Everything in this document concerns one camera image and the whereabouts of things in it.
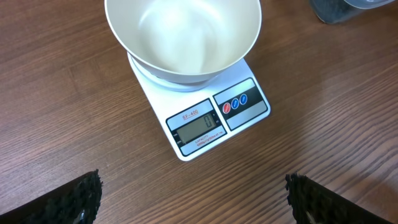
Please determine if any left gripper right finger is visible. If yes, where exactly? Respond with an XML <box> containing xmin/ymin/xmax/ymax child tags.
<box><xmin>285</xmin><ymin>173</ymin><xmax>391</xmax><ymax>224</ymax></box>

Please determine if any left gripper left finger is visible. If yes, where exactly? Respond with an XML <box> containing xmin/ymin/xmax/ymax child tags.
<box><xmin>1</xmin><ymin>169</ymin><xmax>103</xmax><ymax>224</ymax></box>

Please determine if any white digital kitchen scale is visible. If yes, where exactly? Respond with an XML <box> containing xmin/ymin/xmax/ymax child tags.
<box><xmin>128</xmin><ymin>55</ymin><xmax>271</xmax><ymax>161</ymax></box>

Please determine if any white round bowl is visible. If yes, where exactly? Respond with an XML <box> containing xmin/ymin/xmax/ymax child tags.
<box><xmin>104</xmin><ymin>0</ymin><xmax>262</xmax><ymax>83</ymax></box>

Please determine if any clear plastic container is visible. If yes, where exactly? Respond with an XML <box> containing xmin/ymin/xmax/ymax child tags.
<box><xmin>308</xmin><ymin>0</ymin><xmax>395</xmax><ymax>24</ymax></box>

